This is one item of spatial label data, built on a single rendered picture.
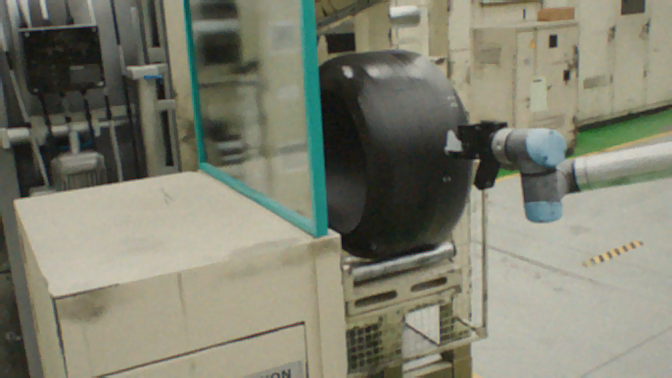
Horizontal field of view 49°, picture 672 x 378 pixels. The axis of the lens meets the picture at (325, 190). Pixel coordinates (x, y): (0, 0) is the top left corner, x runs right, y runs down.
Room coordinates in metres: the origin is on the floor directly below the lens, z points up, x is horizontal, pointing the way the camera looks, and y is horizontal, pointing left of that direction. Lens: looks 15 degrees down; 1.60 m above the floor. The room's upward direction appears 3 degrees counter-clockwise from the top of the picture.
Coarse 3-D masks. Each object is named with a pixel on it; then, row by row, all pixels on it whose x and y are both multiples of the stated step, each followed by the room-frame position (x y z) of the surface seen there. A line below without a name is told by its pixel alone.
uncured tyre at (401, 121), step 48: (336, 96) 2.17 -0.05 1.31; (384, 96) 1.76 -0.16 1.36; (432, 96) 1.80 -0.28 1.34; (336, 144) 2.22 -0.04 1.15; (384, 144) 1.71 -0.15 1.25; (432, 144) 1.73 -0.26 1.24; (336, 192) 2.16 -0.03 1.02; (384, 192) 1.70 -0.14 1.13; (432, 192) 1.73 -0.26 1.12; (384, 240) 1.75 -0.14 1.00; (432, 240) 1.83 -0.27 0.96
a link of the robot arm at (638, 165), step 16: (656, 144) 1.47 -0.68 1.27; (576, 160) 1.54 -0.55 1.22; (592, 160) 1.51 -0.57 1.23; (608, 160) 1.49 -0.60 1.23; (624, 160) 1.47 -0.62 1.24; (640, 160) 1.45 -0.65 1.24; (656, 160) 1.44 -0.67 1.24; (576, 176) 1.52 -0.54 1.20; (592, 176) 1.50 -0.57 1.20; (608, 176) 1.48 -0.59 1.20; (624, 176) 1.47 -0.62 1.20; (640, 176) 1.45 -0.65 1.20; (656, 176) 1.44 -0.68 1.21; (576, 192) 1.53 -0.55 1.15
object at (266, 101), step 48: (192, 0) 1.44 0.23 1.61; (240, 0) 1.21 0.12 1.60; (288, 0) 1.04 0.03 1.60; (192, 48) 1.47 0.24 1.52; (240, 48) 1.23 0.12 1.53; (288, 48) 1.05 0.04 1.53; (192, 96) 1.48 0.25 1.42; (240, 96) 1.25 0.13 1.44; (288, 96) 1.06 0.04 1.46; (240, 144) 1.26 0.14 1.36; (288, 144) 1.08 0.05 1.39; (240, 192) 1.27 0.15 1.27; (288, 192) 1.09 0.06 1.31
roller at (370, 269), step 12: (408, 252) 1.85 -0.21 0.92; (420, 252) 1.86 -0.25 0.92; (432, 252) 1.87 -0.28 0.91; (444, 252) 1.88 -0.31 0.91; (456, 252) 1.89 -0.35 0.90; (360, 264) 1.78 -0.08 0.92; (372, 264) 1.79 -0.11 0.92; (384, 264) 1.80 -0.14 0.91; (396, 264) 1.81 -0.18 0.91; (408, 264) 1.83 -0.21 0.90; (420, 264) 1.85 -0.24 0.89; (360, 276) 1.76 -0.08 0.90; (372, 276) 1.78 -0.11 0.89
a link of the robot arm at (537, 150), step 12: (516, 132) 1.50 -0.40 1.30; (528, 132) 1.46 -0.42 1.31; (540, 132) 1.44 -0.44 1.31; (552, 132) 1.43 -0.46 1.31; (504, 144) 1.50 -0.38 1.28; (516, 144) 1.47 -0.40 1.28; (528, 144) 1.44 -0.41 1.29; (540, 144) 1.41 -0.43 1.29; (552, 144) 1.42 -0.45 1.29; (564, 144) 1.43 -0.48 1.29; (516, 156) 1.47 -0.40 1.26; (528, 156) 1.44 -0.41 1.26; (540, 156) 1.41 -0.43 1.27; (552, 156) 1.42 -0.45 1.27; (564, 156) 1.43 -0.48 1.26; (528, 168) 1.44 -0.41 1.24; (540, 168) 1.43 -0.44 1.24; (552, 168) 1.44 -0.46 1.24
